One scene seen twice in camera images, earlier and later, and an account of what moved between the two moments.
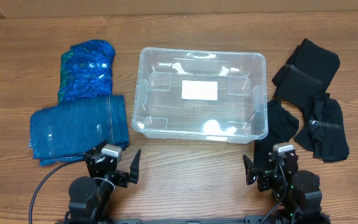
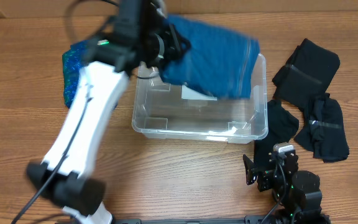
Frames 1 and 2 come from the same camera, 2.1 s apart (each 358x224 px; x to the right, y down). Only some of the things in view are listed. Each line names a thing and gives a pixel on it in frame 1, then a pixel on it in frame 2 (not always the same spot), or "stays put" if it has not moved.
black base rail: [255, 219] stays put
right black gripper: [264, 176] stays put
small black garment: [283, 124] stays put
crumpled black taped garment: [323, 132] stays put
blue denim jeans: [66, 131] -> [218, 63]
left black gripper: [124, 178] -> [167, 42]
